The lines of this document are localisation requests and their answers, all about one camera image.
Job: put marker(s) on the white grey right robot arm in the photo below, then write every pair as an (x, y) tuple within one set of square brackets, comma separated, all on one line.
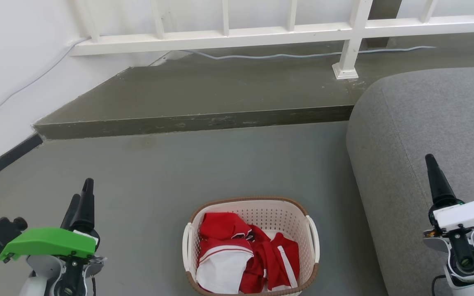
[(467, 259)]

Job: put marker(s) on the black camera box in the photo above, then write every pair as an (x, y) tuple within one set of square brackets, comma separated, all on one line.
[(0, 232)]

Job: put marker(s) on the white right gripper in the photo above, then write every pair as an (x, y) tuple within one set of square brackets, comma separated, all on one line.
[(471, 213)]

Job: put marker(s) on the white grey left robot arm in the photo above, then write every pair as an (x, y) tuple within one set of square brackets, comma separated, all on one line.
[(45, 275)]

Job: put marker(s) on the dark grey pillar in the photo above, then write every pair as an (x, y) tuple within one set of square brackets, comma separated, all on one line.
[(383, 12)]

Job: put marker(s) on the red and white shirt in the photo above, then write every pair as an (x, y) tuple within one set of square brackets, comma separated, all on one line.
[(222, 263)]

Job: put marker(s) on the black baseboard strip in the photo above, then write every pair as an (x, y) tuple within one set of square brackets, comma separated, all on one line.
[(2, 160)]

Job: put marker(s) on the red white-striped garment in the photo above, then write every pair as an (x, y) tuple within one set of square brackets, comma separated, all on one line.
[(276, 257)]

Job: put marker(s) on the cream perforated laundry basket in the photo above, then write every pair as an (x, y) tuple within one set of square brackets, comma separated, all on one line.
[(270, 213)]

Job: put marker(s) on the grey fabric sofa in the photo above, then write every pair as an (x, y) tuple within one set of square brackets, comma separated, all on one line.
[(426, 123)]

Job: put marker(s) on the white wooden railing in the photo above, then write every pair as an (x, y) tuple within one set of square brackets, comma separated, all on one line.
[(220, 39)]

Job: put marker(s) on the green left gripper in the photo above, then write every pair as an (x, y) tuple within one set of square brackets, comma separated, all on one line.
[(47, 242)]

